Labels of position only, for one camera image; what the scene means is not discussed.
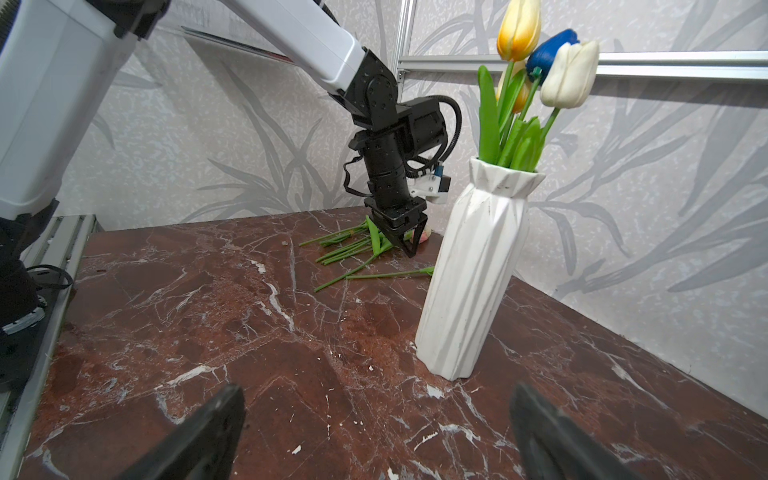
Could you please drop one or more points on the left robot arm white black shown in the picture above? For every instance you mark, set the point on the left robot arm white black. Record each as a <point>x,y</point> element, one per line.
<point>105,109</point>

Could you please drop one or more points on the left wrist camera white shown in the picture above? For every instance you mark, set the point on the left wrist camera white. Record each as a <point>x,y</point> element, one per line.
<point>433,186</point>

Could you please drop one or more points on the yellow tulip flower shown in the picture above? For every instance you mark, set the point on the yellow tulip flower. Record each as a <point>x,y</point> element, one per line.
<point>518,37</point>
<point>512,92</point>

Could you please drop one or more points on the white tulip flower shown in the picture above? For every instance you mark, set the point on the white tulip flower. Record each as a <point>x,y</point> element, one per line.
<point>564,71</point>

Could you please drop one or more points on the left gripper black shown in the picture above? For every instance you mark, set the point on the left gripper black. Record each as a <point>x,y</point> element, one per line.
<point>396,211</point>

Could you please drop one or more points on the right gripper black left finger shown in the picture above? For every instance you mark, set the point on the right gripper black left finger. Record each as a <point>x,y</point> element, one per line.
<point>202,447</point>

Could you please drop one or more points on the white ribbed ceramic vase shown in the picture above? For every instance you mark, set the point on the white ribbed ceramic vase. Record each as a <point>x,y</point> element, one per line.
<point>483,241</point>

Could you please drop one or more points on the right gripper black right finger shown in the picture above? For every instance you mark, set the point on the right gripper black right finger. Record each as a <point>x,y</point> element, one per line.
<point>552,446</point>

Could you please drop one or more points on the bundle of tulips with band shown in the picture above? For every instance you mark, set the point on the bundle of tulips with band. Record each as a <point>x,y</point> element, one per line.
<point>342,244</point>

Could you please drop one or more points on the aluminium frame back crossbar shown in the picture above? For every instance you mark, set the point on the aluminium frame back crossbar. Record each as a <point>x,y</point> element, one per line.
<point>709,66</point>

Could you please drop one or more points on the aluminium frame front rail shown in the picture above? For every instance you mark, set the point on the aluminium frame front rail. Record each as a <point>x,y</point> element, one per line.
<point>26,355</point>

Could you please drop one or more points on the blue tulip flower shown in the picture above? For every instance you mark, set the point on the blue tulip flower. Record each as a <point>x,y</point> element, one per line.
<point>539,82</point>

